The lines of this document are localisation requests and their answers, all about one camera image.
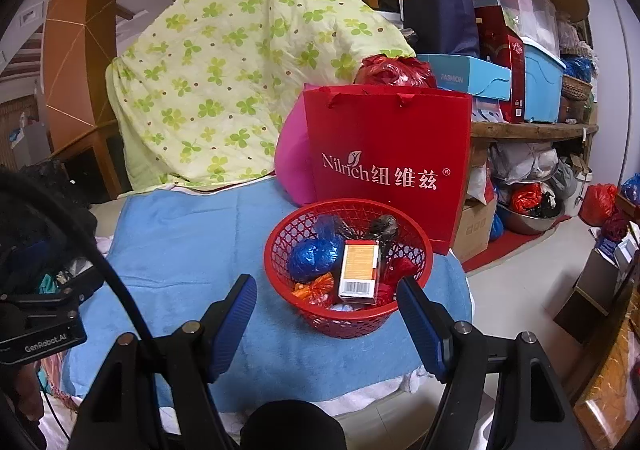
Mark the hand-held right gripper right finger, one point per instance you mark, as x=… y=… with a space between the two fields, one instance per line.
x=422 y=330

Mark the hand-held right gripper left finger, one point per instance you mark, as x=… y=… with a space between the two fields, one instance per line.
x=232 y=330

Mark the large red plastic bag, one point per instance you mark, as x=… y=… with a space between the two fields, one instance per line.
x=400 y=270

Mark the red plastic basket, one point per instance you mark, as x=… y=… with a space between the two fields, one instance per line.
x=350 y=327

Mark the orange and white box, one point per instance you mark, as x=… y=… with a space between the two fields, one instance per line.
x=357 y=270

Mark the orange wrapper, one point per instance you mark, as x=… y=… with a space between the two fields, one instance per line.
x=315 y=291

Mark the blue plastic bag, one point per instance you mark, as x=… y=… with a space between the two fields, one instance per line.
x=312 y=257
x=327 y=229

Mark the black plastic bag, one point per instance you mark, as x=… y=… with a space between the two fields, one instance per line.
x=382 y=226

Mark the person's left hand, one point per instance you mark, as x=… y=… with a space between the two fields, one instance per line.
x=29 y=395

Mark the blue cloth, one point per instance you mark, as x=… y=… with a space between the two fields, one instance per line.
x=190 y=250

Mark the brown cardboard box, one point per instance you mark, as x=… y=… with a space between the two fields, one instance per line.
x=475 y=230

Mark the metal basin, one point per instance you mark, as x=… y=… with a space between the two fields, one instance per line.
x=530 y=225

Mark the red plastic bag in basin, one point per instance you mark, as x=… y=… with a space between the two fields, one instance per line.
x=525 y=197

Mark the pink pillow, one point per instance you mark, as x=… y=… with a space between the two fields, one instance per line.
x=295 y=164

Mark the open cardboard box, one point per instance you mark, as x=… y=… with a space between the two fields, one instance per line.
x=595 y=290

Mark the white bags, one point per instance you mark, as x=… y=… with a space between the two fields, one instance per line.
x=525 y=162

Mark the glossy wooden table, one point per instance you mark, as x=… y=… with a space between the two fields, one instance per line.
x=610 y=390

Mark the red paper bag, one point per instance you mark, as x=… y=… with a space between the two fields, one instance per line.
x=390 y=129

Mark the red plastic bag on floor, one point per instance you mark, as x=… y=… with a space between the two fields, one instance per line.
x=597 y=205

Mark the wooden shelf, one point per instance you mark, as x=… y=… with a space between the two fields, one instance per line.
x=535 y=130

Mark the light blue cardboard box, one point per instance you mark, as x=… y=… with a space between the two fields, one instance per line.
x=465 y=77

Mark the red plastic bag behind bag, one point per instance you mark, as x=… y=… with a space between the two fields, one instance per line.
x=390 y=72

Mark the light blue storage bin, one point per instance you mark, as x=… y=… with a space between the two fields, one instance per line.
x=545 y=84

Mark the green clover blanket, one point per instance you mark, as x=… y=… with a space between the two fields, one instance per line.
x=225 y=54

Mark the tall red box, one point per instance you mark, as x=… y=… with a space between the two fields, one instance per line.
x=510 y=59

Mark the wicker basket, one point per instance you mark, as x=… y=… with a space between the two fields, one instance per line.
x=575 y=88

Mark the wooden bedside cabinet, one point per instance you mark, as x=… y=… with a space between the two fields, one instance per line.
x=80 y=29

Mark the clear plastic storage box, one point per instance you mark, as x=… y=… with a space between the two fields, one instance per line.
x=525 y=4

